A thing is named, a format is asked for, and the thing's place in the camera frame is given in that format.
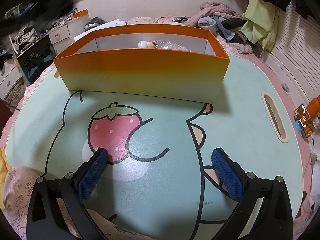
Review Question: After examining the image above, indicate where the clear plastic bag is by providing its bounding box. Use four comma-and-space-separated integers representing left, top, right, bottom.
153, 40, 191, 52

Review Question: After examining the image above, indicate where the white-haired chibi figurine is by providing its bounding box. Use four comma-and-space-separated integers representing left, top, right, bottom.
137, 40, 155, 48

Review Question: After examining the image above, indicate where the pink floral quilt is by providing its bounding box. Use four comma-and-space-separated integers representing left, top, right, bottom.
1, 64, 68, 239

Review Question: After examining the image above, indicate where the phone on blue stand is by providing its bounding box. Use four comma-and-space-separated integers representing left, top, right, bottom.
293, 104, 316, 138

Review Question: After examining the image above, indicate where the orange water bottle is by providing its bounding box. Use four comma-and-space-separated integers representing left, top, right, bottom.
306, 95, 320, 119

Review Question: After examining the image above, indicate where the orange gradient storage box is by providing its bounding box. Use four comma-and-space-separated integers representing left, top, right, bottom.
54, 24, 230, 103

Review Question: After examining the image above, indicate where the white drawer desk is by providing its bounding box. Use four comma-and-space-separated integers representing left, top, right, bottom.
48, 14, 90, 55

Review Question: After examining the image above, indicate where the pile of clothes on bed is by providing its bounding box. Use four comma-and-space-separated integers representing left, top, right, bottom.
174, 2, 253, 55

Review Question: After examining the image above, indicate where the green hanging cloth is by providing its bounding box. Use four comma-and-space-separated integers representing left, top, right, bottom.
240, 0, 279, 51

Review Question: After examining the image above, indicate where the small orange box on desk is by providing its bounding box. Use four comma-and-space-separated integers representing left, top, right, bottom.
73, 9, 88, 18

